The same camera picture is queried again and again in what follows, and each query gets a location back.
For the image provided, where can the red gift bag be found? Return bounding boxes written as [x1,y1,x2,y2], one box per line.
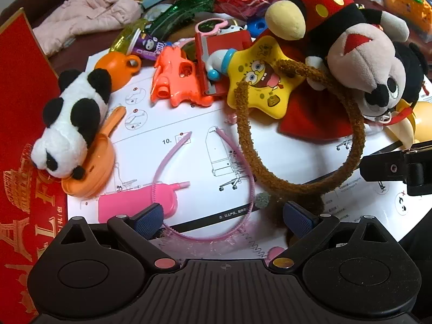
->
[0,8,70,314]

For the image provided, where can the white instruction sheet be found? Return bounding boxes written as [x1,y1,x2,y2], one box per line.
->
[67,53,432,254]

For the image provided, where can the panda plush toy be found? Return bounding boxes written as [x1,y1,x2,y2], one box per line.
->
[30,69,113,180]

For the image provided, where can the orange toy water gun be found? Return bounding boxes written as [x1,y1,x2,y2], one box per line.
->
[150,45,215,107]

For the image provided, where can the pink padded jacket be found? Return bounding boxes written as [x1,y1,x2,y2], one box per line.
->
[32,0,146,58]

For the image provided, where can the orange plastic toy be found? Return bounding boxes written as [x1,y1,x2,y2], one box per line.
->
[384,0,432,36]

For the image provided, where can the white and blue toy figure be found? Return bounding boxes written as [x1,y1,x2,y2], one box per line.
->
[204,49,237,82]

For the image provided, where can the yellow star cartoon toy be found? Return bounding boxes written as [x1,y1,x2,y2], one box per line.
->
[225,35,306,119]

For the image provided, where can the green plastic packet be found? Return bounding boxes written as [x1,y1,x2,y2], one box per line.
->
[148,0,218,38]

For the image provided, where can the purple cup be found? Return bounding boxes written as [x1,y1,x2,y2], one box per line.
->
[130,29,173,61]

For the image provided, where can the thin pink headband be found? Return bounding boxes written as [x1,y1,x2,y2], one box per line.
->
[152,127,256,242]

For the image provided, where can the pink heart sunglasses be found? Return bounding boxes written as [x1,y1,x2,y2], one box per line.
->
[196,18,231,38]

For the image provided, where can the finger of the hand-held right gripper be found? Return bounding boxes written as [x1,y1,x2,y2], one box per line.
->
[360,152,409,182]

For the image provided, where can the orange toy pot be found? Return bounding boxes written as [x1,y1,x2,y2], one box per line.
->
[94,52,142,92]

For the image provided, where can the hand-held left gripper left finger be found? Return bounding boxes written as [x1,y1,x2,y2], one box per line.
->
[50,202,181,273]

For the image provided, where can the white spotted toy figure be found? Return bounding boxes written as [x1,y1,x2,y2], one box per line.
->
[219,20,248,36]

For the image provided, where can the orange toy frying pan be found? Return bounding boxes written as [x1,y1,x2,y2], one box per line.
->
[62,106,127,198]

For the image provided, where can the yellow-green foil balloon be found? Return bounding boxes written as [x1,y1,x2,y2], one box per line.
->
[112,18,150,55]

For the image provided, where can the brown fuzzy headband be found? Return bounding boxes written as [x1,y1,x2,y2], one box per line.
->
[234,59,367,211]

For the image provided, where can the blue toy gear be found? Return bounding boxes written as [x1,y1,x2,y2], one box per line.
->
[246,18,268,38]

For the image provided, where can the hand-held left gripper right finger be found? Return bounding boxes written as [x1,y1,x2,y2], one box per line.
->
[269,201,399,271]

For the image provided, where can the red and grey toy box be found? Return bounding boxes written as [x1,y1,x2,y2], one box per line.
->
[195,30,252,97]

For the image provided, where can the yellow plastic toy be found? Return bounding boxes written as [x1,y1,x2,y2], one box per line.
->
[384,99,432,150]

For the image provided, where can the red black mouse plush toy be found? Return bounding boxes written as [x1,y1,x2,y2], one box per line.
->
[265,0,430,119]

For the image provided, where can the pink toy phone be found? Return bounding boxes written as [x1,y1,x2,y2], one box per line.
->
[98,181,191,226]

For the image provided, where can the red cloth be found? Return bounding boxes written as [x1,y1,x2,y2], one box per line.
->
[278,39,356,141]

